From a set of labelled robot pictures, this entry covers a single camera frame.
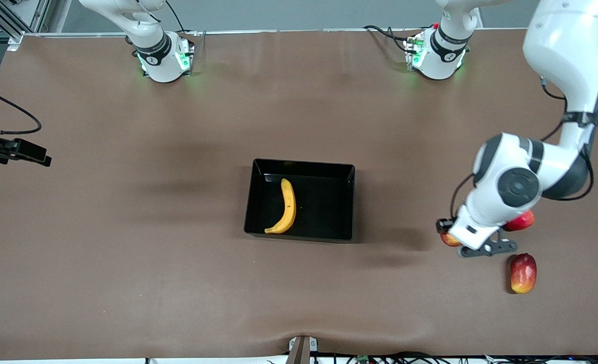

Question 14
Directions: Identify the metal clamp bracket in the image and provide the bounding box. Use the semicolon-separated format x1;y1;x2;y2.
288;336;319;353

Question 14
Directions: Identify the red yellow mango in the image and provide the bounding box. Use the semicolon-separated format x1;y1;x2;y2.
510;253;538;294

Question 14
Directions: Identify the brown camera post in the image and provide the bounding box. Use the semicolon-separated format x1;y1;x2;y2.
285;335;311;364

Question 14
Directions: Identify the red peach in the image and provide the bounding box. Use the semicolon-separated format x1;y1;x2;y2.
504;210;535;232

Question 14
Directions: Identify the black left base cable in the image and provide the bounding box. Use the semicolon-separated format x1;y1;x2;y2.
363;24;434;54

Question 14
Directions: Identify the brown table cover mat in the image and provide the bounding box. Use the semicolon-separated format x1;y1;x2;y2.
0;28;598;360

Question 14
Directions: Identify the aluminium frame profile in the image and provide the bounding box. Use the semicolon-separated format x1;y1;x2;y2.
0;0;52;51

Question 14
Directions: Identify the yellow banana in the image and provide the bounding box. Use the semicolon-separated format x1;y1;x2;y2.
265;178;297;235

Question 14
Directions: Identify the black base cable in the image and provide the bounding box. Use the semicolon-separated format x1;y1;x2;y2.
363;24;434;54
165;0;201;36

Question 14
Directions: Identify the black plastic box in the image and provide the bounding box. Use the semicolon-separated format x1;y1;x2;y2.
243;158;356;242

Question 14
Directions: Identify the black right base cable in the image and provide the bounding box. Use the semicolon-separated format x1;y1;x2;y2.
165;0;201;36

